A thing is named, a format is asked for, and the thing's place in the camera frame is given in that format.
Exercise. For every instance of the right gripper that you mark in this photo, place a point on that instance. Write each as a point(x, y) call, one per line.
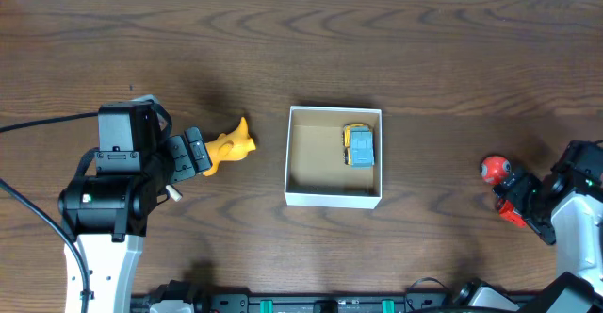
point(515, 189)

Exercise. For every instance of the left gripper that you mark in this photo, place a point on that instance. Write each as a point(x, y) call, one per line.
point(187, 153)

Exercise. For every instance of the red toy car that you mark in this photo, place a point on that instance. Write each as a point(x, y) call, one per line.
point(506, 211)

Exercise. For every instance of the orange toy rhino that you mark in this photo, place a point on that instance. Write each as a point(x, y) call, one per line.
point(230, 147)

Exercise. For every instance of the yellow grey toy truck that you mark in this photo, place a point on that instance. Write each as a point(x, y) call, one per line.
point(358, 146)

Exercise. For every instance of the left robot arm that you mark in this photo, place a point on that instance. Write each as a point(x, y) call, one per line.
point(105, 208)

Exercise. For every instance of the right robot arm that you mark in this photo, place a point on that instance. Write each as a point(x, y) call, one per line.
point(564, 210)

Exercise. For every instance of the red toy ball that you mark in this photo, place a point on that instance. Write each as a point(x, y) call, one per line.
point(494, 169)

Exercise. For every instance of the white cardboard box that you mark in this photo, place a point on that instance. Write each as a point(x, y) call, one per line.
point(315, 172)

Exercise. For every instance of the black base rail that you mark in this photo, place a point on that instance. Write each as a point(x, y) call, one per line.
point(424, 294)

